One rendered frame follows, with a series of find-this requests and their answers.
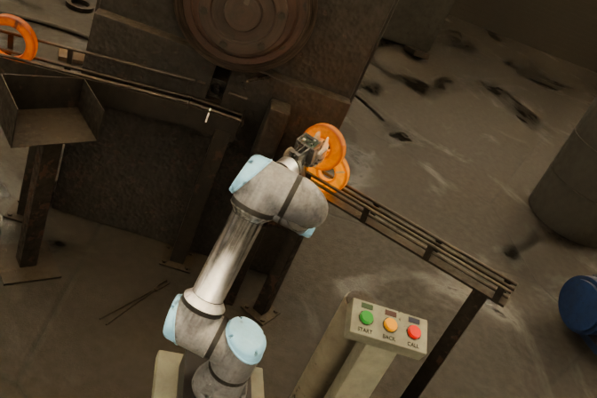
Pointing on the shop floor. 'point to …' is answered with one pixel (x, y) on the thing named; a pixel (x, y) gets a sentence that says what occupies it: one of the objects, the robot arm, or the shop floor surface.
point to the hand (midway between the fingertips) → (325, 142)
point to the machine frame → (153, 54)
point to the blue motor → (580, 307)
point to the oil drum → (572, 185)
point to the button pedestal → (374, 349)
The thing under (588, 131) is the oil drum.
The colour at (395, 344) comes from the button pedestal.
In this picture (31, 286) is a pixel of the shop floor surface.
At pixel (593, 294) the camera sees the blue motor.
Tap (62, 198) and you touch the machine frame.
